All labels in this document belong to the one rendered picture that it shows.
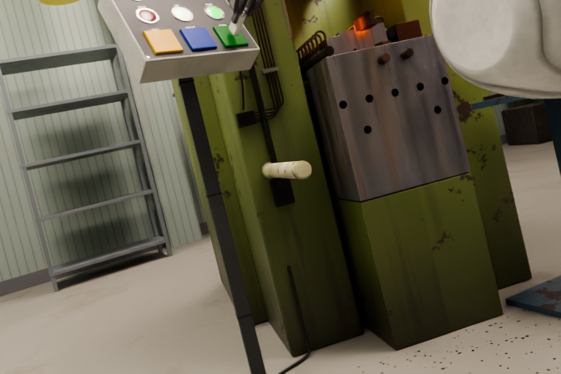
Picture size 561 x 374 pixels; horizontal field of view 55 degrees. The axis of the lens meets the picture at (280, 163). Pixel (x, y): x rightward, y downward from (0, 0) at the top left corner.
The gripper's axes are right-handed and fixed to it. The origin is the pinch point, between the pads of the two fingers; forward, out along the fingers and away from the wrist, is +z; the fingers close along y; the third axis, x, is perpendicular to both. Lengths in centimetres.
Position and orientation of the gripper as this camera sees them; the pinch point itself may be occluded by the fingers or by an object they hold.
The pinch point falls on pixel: (237, 22)
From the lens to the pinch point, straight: 146.0
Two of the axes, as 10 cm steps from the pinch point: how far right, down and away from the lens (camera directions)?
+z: -3.9, 5.9, 7.1
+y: 7.7, -2.1, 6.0
